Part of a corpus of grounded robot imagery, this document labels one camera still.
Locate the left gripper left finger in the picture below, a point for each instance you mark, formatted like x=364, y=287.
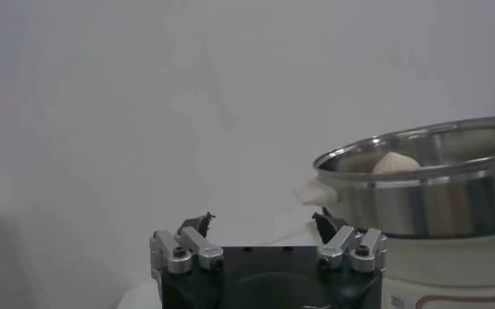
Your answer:
x=196, y=247

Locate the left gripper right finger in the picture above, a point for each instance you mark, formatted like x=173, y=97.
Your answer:
x=339, y=247

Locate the white steamed baozi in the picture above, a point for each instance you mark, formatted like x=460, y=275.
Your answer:
x=394, y=163

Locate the stainless steel steamer basket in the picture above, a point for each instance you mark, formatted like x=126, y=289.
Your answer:
x=440, y=205

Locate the white electric cooker base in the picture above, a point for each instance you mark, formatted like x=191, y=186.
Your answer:
x=440, y=264

